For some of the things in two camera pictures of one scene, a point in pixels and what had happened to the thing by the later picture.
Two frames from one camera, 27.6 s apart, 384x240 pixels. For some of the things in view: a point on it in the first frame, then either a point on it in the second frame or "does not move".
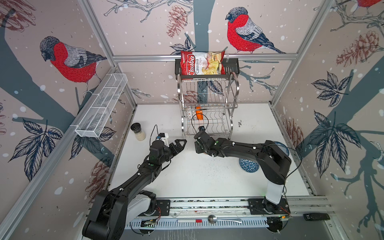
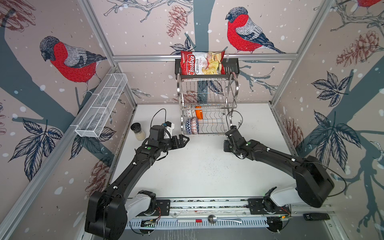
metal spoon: [212, 219] does not move
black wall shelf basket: [232, 69] does not move
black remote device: [315, 216] does not move
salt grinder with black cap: [136, 128] does not move
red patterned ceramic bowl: [202, 149] → [193, 125]
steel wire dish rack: [208, 103] does not move
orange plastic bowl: [200, 116] does not move
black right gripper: [196, 144] → [225, 144]
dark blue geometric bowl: [248, 166] → [197, 125]
